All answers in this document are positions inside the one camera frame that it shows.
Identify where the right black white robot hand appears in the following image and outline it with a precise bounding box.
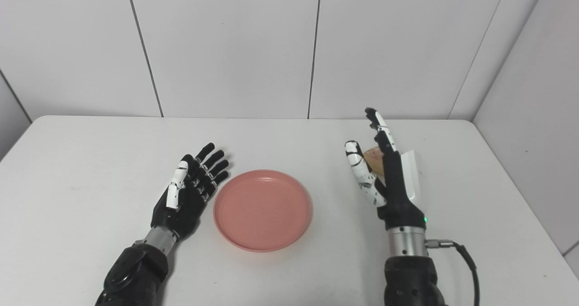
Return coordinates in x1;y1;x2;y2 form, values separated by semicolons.
344;107;428;231

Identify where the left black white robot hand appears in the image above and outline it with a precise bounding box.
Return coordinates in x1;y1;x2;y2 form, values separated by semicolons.
151;142;230;241

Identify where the golden bread roll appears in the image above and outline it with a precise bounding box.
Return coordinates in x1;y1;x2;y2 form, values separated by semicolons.
363;146;385;177

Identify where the pink round plate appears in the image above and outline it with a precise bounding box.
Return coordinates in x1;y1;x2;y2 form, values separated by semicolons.
213;169;313;253

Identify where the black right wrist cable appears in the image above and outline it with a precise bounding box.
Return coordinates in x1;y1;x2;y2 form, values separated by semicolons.
425;239;481;306

